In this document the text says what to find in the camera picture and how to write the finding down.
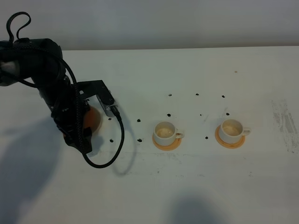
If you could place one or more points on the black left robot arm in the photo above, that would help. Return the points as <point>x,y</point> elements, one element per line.
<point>39,64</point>

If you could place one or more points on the white right teacup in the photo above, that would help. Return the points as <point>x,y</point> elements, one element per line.
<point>232,130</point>

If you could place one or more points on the orange coaster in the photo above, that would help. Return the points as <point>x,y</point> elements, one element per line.
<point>228,145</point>
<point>170,147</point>

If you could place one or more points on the orange right coaster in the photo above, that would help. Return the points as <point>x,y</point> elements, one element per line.
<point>228,145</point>

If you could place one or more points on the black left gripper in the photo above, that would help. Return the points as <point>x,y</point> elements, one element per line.
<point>68,112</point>

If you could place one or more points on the brown clay teapot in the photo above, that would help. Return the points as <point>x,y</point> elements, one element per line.
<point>93,120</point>

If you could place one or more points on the orange left coaster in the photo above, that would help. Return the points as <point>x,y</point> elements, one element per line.
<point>170,147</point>

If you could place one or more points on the white teacup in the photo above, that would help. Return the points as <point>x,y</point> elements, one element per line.
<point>232,130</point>
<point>165,133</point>

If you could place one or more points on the white left teacup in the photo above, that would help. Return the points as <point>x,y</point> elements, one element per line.
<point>165,133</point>

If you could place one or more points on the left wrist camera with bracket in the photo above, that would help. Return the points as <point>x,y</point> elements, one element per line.
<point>98,88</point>

